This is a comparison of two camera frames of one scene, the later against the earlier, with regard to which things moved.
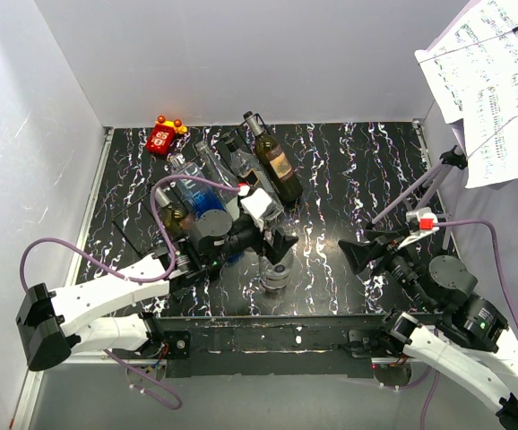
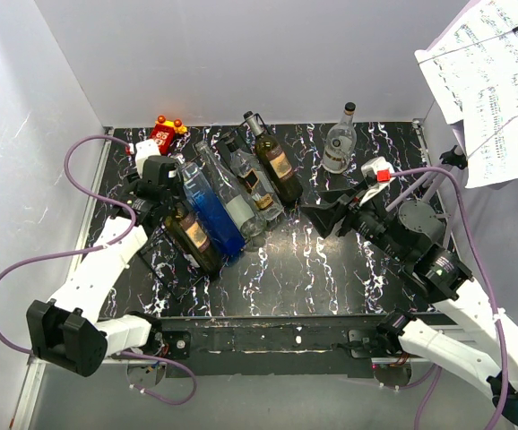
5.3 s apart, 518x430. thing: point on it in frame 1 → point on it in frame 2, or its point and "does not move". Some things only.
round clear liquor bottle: [276, 276] → [341, 142]
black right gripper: [358, 253] → [323, 219]
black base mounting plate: [330, 345] does not move
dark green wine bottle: [278, 166] does not move
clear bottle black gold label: [249, 172] does not move
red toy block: [162, 134] does not move
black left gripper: [280, 244] → [176, 193]
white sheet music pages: [489, 70] does not move
